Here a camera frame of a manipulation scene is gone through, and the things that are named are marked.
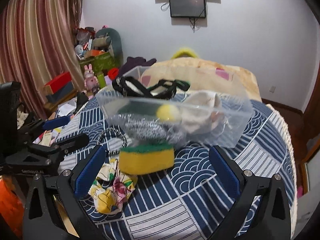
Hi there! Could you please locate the white cloth in bin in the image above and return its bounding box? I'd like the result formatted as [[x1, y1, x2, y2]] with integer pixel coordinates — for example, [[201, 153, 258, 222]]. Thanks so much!
[[180, 90, 222, 134]]

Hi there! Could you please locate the dark purple garment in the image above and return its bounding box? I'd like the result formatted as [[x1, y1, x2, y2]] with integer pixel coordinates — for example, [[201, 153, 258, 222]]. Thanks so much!
[[118, 56, 157, 77]]

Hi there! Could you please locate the black white hair tie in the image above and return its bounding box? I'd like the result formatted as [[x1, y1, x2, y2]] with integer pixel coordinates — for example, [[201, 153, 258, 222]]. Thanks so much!
[[95, 127, 129, 156]]

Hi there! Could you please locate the teal neck pillow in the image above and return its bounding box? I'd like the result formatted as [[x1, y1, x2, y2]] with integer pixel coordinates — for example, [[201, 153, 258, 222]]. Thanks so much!
[[92, 28, 122, 57]]

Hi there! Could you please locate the striped pink curtain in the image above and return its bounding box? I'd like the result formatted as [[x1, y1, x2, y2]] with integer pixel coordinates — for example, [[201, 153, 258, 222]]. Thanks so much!
[[1, 0, 84, 118]]

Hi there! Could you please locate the pink rabbit toy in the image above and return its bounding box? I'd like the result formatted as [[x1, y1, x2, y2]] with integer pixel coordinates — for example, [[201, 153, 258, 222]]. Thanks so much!
[[84, 64, 100, 95]]

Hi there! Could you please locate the bagged black white fabric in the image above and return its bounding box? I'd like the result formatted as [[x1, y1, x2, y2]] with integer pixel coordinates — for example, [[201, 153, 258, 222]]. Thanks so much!
[[125, 119, 187, 145]]

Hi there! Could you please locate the red box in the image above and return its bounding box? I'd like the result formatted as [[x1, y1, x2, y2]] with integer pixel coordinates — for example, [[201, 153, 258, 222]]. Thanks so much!
[[43, 72, 72, 95]]

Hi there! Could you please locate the yellow fuzzy ball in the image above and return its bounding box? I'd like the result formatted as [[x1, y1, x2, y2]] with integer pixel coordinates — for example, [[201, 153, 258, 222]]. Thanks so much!
[[156, 104, 181, 122]]

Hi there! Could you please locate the green bottle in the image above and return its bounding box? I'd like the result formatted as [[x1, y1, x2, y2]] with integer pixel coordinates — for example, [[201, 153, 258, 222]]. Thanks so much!
[[96, 72, 106, 89]]

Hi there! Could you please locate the red fabric item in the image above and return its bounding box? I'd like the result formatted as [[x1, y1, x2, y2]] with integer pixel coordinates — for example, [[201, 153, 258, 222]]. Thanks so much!
[[107, 68, 119, 81]]

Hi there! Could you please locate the yellow green sponge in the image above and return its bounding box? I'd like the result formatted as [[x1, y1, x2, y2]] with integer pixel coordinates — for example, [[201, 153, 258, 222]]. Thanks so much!
[[118, 144, 175, 176]]

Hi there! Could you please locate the clear plastic storage bin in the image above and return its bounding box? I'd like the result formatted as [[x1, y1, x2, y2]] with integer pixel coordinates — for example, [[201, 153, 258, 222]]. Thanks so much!
[[96, 67, 254, 148]]

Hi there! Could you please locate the green cardboard box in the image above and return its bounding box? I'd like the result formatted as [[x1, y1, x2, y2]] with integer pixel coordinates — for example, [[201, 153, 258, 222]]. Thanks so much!
[[79, 52, 121, 74]]

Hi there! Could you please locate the yellow fuzzy hoop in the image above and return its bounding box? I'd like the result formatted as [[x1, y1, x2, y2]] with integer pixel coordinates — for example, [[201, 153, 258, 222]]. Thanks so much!
[[171, 47, 199, 60]]

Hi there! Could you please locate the small black wall monitor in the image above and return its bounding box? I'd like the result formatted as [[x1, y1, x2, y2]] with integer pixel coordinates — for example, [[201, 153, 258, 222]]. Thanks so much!
[[169, 0, 207, 18]]

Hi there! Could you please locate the floral fabric scrunchie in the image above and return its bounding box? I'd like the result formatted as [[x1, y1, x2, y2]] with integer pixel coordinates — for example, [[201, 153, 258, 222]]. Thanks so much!
[[88, 158, 138, 215]]

